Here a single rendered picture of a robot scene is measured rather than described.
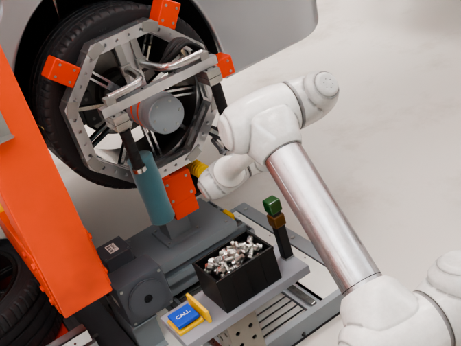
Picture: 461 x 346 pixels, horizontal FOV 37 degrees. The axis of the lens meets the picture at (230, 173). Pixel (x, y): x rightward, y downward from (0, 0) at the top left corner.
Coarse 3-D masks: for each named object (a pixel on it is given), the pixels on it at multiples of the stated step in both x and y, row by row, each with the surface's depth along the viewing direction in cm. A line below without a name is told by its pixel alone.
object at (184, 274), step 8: (232, 216) 288; (240, 224) 282; (240, 232) 281; (224, 240) 278; (208, 248) 275; (200, 256) 274; (184, 264) 271; (168, 272) 268; (176, 272) 270; (184, 272) 265; (192, 272) 267; (168, 280) 263; (176, 280) 264; (184, 280) 266; (192, 280) 268; (176, 288) 266; (184, 288) 267
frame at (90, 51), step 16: (112, 32) 225; (128, 32) 223; (144, 32) 226; (160, 32) 229; (176, 32) 232; (96, 48) 219; (112, 48) 222; (80, 64) 222; (80, 80) 219; (64, 96) 223; (80, 96) 221; (208, 96) 247; (64, 112) 220; (208, 112) 248; (80, 128) 224; (192, 128) 252; (208, 128) 250; (80, 144) 226; (192, 144) 249; (96, 160) 230; (160, 160) 249; (176, 160) 247; (192, 160) 250; (128, 176) 238
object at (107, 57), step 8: (104, 56) 248; (112, 56) 250; (96, 64) 247; (104, 64) 249; (112, 64) 251; (104, 72) 250; (112, 72) 251; (152, 72) 260; (112, 80) 248; (88, 88) 249; (96, 88) 250; (96, 96) 251; (104, 96) 248; (104, 120) 255
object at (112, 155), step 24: (144, 48) 239; (96, 72) 232; (120, 72) 238; (144, 72) 242; (168, 72) 269; (192, 96) 256; (192, 120) 255; (96, 144) 240; (144, 144) 266; (168, 144) 258
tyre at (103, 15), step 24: (120, 0) 246; (72, 24) 230; (96, 24) 225; (120, 24) 230; (48, 48) 231; (72, 48) 223; (48, 96) 224; (48, 120) 227; (48, 144) 240; (72, 144) 233; (72, 168) 238
